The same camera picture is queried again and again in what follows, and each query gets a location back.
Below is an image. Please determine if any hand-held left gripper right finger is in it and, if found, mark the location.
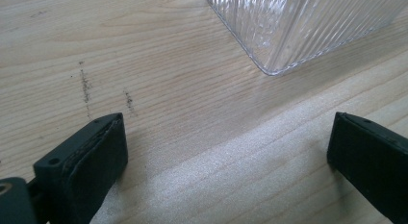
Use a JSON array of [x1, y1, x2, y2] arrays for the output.
[[326, 112, 408, 224]]

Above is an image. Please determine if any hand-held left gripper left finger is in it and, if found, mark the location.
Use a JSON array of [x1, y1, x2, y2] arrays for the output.
[[33, 112, 129, 224]]

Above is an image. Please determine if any clear ribbed plastic container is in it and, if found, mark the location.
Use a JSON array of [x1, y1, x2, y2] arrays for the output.
[[205, 0, 408, 77]]

